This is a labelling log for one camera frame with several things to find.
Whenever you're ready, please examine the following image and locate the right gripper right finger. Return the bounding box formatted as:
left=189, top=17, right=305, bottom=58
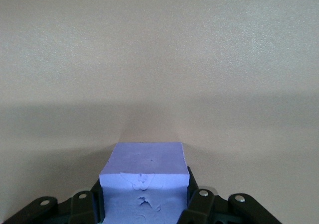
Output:
left=178, top=166, right=281, bottom=224

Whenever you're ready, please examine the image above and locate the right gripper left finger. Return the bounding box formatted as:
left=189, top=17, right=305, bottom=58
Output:
left=2, top=180, right=105, bottom=224

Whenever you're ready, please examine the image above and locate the purple foam cube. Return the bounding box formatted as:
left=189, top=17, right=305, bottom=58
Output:
left=99, top=141, right=190, bottom=224

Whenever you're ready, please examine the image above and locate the brown table mat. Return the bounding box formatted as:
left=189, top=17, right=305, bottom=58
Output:
left=0, top=0, right=319, bottom=224

